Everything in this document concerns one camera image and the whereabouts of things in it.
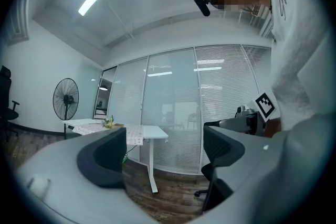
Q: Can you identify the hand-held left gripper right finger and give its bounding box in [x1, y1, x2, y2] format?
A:
[203, 125, 246, 168]

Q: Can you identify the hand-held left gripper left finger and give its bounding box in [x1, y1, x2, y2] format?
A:
[77, 127, 128, 188]

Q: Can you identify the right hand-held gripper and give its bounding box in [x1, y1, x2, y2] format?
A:
[204, 91, 280, 137]

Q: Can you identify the person's right forearm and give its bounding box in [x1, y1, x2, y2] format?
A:
[263, 117, 282, 138]

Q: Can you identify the black mesh office chair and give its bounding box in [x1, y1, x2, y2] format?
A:
[194, 162, 235, 212]

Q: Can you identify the small flower plant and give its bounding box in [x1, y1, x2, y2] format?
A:
[101, 115, 117, 130]

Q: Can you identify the patterned tablecloth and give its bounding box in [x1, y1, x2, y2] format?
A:
[74, 123, 144, 146]

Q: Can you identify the white table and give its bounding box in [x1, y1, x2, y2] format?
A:
[61, 118, 169, 194]

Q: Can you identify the black standing fan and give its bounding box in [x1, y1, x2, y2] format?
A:
[52, 78, 80, 140]

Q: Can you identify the black office chair with armrest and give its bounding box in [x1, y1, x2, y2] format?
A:
[0, 65, 20, 143]

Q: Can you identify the person's white shirt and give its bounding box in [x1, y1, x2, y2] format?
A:
[261, 0, 336, 132]

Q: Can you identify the black cable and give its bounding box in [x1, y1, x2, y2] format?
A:
[125, 144, 139, 158]

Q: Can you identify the black head-worn camera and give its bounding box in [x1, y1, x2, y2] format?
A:
[192, 0, 211, 17]

